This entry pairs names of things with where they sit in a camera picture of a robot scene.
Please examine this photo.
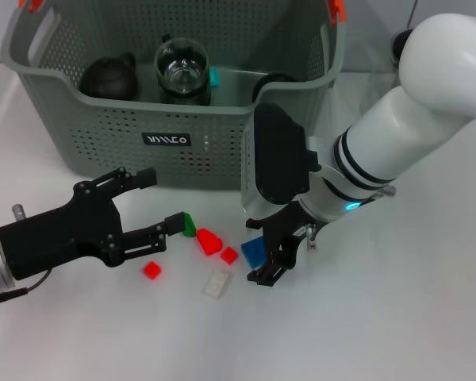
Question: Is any wrist cable with plug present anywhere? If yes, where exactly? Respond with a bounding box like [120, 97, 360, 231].
[304, 185, 397, 252]
[0, 269, 52, 306]

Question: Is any large red sloped brick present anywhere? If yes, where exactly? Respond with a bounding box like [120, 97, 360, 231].
[196, 229, 225, 257]

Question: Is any green toy brick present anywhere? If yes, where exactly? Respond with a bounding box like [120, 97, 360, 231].
[182, 213, 198, 238]

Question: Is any black round teapot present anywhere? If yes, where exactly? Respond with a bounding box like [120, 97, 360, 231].
[79, 50, 140, 100]

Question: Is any blue square plate brick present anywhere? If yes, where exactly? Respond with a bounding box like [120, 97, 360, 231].
[240, 237, 270, 270]

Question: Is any left wrist cable with plug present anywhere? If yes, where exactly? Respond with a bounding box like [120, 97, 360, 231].
[0, 269, 52, 306]

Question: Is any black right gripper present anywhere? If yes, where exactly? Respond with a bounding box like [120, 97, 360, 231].
[245, 200, 330, 287]

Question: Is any right wrist cable with plug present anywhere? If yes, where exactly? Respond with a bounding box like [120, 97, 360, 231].
[304, 185, 397, 252]

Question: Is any white flat plate brick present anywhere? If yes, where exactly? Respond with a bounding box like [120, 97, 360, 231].
[201, 270, 233, 298]

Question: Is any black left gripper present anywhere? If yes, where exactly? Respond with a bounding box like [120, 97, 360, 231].
[0, 167, 187, 281]

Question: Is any grey-green perforated storage bin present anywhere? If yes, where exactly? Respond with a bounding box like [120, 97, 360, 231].
[0, 0, 347, 191]

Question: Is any glass teacup with black holder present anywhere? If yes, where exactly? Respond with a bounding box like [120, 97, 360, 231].
[251, 73, 299, 102]
[154, 33, 210, 96]
[160, 85, 213, 106]

